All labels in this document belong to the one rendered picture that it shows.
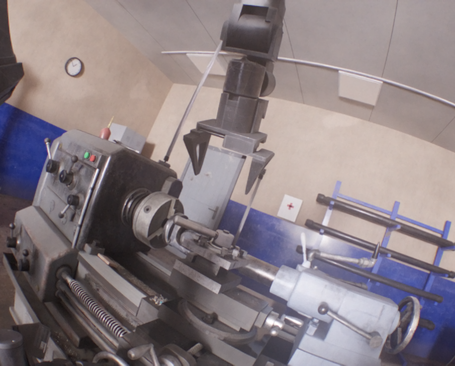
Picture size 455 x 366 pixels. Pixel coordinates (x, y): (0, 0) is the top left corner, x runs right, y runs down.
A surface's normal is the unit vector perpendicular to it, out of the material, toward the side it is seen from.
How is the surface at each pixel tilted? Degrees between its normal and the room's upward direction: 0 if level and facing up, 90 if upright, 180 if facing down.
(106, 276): 36
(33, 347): 47
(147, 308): 90
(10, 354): 65
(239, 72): 120
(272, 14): 112
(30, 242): 90
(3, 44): 57
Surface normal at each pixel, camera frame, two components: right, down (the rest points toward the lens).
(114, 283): 0.08, -0.88
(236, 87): -0.29, 0.35
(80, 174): -0.37, -0.22
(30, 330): 0.87, -0.41
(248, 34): -0.44, 0.55
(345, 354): -0.15, -0.63
